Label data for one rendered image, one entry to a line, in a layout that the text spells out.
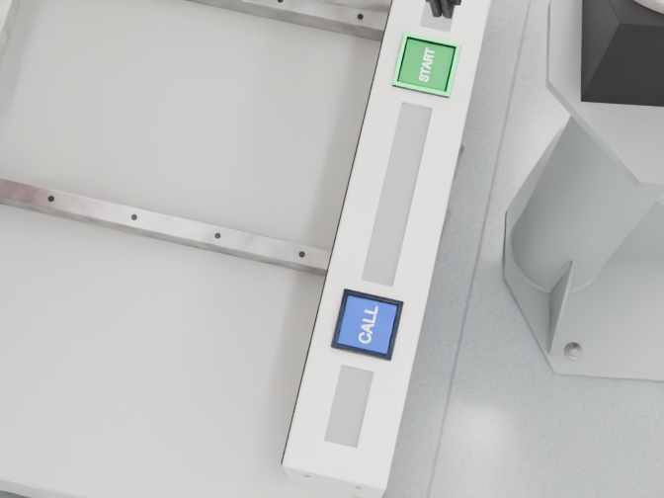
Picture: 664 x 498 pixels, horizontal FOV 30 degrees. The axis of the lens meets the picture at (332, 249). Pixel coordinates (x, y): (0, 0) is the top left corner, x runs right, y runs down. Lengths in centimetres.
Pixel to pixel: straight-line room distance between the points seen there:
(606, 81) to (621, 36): 11
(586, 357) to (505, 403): 16
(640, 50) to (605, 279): 95
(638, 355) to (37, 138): 116
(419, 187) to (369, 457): 26
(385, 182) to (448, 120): 9
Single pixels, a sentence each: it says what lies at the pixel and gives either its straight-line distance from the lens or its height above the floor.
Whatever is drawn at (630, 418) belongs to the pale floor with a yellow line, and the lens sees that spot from 214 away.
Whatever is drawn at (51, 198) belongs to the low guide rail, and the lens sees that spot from 130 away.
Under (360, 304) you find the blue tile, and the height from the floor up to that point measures 96.
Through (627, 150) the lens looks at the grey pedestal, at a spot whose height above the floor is 82.
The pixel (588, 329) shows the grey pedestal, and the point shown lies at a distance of 213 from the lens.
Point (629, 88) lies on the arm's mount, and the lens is 133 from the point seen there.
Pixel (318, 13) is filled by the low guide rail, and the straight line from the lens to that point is 135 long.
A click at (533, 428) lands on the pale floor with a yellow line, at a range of 210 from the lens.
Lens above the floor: 206
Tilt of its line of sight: 74 degrees down
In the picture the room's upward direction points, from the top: straight up
